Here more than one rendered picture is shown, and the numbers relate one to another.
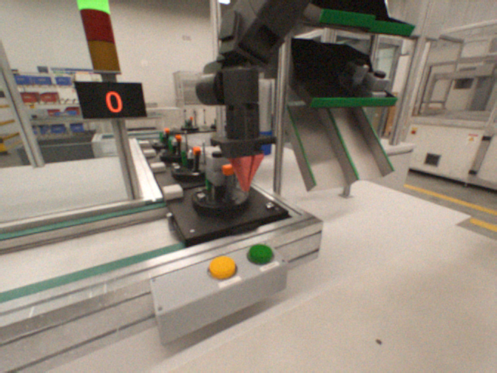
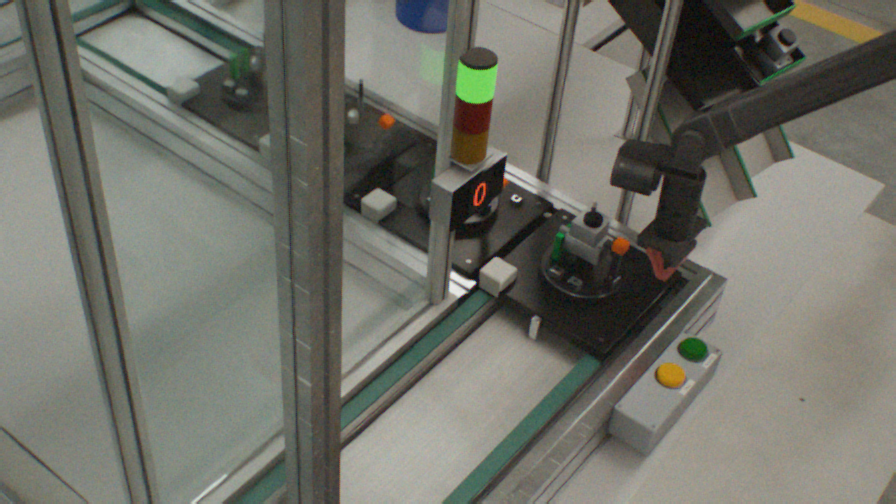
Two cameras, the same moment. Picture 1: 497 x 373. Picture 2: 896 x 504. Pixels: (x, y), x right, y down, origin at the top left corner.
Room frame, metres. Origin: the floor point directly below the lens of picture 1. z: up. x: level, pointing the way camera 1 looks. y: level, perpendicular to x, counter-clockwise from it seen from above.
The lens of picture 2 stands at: (-0.52, 0.85, 2.16)
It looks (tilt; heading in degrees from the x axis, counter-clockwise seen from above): 43 degrees down; 333
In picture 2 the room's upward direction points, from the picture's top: 5 degrees clockwise
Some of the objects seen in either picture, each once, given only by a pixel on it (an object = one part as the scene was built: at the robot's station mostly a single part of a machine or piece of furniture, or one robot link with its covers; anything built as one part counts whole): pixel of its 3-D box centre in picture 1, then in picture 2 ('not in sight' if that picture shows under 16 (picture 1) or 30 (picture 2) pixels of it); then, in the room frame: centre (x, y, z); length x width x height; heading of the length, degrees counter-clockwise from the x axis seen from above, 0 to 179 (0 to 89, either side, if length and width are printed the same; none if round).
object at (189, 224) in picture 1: (220, 204); (580, 279); (0.51, 0.06, 0.96); 0.24 x 0.24 x 0.02; 28
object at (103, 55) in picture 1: (104, 58); (469, 139); (0.53, 0.29, 1.28); 0.05 x 0.05 x 0.05
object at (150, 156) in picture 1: (175, 147); not in sight; (0.95, 0.30, 1.01); 0.24 x 0.24 x 0.13; 28
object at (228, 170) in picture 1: (227, 181); (612, 257); (0.47, 0.04, 1.04); 0.04 x 0.02 x 0.08; 28
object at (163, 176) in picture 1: (191, 160); (459, 185); (0.74, 0.19, 1.01); 0.24 x 0.24 x 0.13; 28
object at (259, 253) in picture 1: (260, 254); (693, 350); (0.31, -0.02, 0.96); 0.04 x 0.04 x 0.02
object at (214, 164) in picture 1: (217, 166); (584, 230); (0.52, 0.07, 1.06); 0.08 x 0.04 x 0.07; 28
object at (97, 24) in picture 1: (98, 28); (473, 108); (0.53, 0.29, 1.33); 0.05 x 0.05 x 0.05
